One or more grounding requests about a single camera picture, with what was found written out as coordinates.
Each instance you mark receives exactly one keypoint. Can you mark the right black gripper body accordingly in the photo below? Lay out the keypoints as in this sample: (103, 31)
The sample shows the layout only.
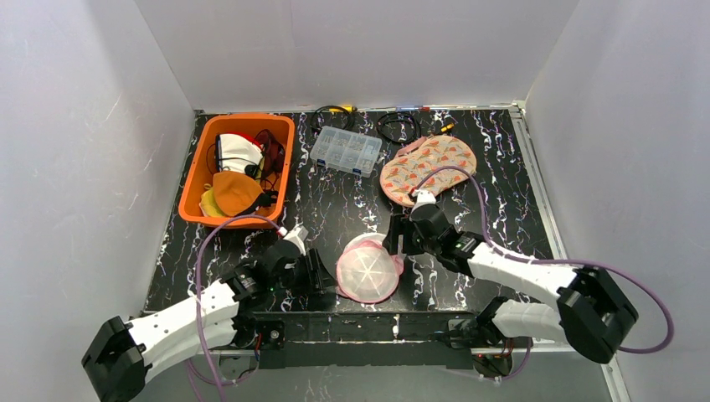
(403, 236)

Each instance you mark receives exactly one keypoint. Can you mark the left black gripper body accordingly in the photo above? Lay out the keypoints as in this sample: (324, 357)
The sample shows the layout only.
(310, 272)

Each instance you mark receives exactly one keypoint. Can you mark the white mesh laundry bag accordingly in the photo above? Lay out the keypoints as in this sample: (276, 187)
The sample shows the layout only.
(366, 272)

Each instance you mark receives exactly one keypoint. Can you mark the floral pink fabric pouch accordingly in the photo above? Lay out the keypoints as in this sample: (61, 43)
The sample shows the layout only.
(429, 162)

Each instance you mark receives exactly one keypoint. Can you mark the orange bra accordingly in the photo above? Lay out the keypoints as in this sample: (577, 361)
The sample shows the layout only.
(238, 194)

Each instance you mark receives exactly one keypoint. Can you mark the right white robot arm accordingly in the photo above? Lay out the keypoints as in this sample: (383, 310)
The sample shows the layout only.
(579, 304)

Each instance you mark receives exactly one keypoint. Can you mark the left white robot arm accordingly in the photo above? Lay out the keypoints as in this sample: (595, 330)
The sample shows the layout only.
(124, 356)

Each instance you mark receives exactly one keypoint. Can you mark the yellow bra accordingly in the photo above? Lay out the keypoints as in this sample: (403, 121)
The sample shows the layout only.
(208, 204)

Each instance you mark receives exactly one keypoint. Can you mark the dark maroon bra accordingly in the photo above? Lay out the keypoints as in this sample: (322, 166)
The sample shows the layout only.
(273, 155)

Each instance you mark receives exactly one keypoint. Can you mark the clear plastic screw box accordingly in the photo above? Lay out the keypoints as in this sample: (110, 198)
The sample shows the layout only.
(346, 151)

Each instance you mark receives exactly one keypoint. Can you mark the orange plastic bin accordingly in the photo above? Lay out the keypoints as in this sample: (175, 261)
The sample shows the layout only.
(240, 166)

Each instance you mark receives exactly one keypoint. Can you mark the red garment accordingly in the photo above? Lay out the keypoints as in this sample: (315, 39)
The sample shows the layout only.
(252, 139)

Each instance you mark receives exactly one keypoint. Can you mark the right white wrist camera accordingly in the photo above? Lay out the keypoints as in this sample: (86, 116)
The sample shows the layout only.
(422, 197)

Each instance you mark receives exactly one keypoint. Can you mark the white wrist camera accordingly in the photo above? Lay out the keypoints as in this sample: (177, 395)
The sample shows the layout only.
(422, 197)
(297, 236)

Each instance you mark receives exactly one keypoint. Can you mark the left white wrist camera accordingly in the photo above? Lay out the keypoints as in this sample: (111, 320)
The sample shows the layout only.
(297, 236)

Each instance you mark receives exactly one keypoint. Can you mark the aluminium right rail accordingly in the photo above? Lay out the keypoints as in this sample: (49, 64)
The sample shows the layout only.
(613, 377)

